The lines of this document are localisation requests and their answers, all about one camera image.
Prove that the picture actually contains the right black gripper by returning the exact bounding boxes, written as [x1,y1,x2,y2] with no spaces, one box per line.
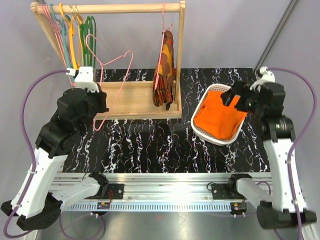
[220,79,265,118]

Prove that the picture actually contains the orange trousers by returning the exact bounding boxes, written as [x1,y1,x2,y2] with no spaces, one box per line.
[194,91,247,141]

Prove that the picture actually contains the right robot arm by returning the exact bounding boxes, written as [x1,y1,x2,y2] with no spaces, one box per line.
[221,81,317,229]

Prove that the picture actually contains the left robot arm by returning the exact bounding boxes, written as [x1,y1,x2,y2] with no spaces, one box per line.
[0,88,109,232]

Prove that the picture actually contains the camouflage patterned trousers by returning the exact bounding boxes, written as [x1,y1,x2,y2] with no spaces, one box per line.
[152,30,177,111]

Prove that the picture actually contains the green hanger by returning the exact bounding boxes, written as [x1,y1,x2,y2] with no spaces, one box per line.
[79,15,91,66]
[86,15,97,68]

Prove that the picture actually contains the yellow hanger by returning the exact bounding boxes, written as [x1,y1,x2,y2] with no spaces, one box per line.
[74,14,84,66]
[59,3,79,70]

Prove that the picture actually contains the teal hanger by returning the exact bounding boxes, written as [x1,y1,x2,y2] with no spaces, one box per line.
[48,3,73,68]

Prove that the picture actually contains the white perforated plastic basket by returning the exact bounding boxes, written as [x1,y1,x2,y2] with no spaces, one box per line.
[190,83,245,146]

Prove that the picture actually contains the wooden clothes rack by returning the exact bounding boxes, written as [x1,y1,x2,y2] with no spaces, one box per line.
[30,0,186,121]

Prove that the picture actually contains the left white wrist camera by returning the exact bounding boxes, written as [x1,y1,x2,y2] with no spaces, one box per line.
[66,66,100,93]

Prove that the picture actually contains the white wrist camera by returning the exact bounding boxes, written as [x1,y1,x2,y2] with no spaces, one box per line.
[249,66,276,91]
[66,66,100,93]

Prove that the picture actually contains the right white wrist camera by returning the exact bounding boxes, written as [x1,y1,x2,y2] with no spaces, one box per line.
[249,66,276,91]

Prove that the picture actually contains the pink wire hanger with camouflage trousers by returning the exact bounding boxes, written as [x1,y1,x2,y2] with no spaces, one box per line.
[153,2,173,90]

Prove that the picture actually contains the aluminium mounting rail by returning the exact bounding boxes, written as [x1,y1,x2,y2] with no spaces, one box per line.
[67,173,236,213]

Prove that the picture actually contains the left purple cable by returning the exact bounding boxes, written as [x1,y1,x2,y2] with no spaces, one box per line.
[3,69,70,237]

